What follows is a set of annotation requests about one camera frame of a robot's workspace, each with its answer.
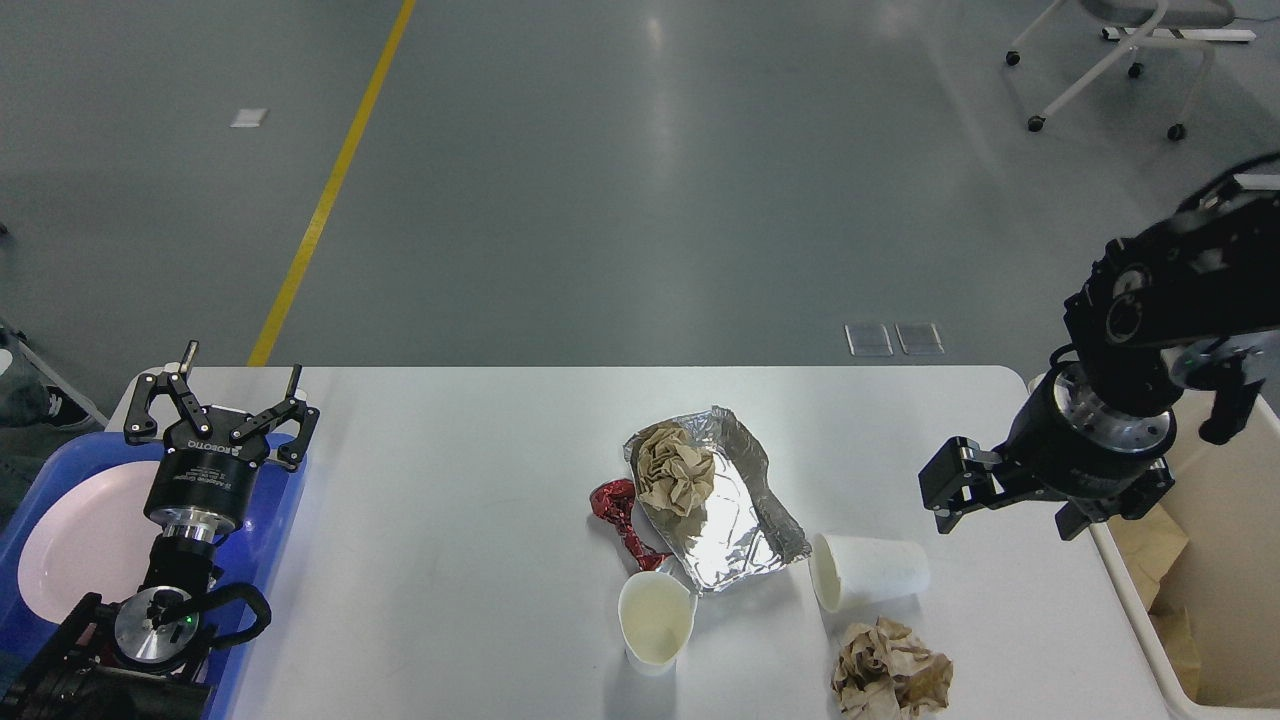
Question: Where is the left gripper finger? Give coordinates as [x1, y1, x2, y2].
[228, 365, 321, 473]
[124, 341, 216, 451]

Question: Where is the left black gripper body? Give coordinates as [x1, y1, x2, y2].
[143, 425, 270, 541]

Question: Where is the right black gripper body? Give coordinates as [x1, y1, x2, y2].
[1000, 363, 1178, 500]

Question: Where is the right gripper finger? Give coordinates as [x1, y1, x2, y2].
[918, 436, 1044, 534]
[1055, 460, 1176, 541]

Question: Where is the brown paper bag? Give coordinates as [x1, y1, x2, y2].
[1107, 503, 1190, 612]

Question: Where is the pink plate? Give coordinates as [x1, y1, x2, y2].
[17, 460, 161, 624]

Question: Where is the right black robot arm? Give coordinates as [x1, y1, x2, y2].
[918, 152, 1279, 541]

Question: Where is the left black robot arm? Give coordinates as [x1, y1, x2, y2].
[3, 342, 321, 719]

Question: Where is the white plastic bin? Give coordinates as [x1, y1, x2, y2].
[1089, 391, 1279, 719]

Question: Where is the person's shoe and leg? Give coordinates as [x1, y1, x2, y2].
[1, 327, 100, 433]

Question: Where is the right floor socket plate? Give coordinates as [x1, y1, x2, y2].
[895, 322, 946, 356]

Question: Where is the floor socket plate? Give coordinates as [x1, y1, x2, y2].
[895, 322, 946, 356]
[844, 323, 895, 357]

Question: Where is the white paper cup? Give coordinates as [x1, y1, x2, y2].
[809, 533, 931, 612]

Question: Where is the brown paper in bin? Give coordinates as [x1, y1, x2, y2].
[1148, 607, 1202, 702]

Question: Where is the left floor socket plate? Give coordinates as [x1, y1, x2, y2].
[844, 323, 895, 357]

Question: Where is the crumpled brown paper ball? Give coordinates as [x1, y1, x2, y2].
[831, 618, 954, 719]

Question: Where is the aluminium foil tray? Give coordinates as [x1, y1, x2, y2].
[623, 406, 812, 594]

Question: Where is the crumpled brown paper in foil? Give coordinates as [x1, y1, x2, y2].
[635, 423, 716, 518]

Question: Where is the red foil wrapper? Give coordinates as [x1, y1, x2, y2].
[589, 478, 671, 571]

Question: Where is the cream cup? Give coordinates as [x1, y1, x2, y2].
[617, 571, 698, 676]

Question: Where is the white bar behind chair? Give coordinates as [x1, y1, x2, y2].
[1101, 26, 1257, 44]

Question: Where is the white office chair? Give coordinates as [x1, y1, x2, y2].
[1027, 1, 1236, 142]

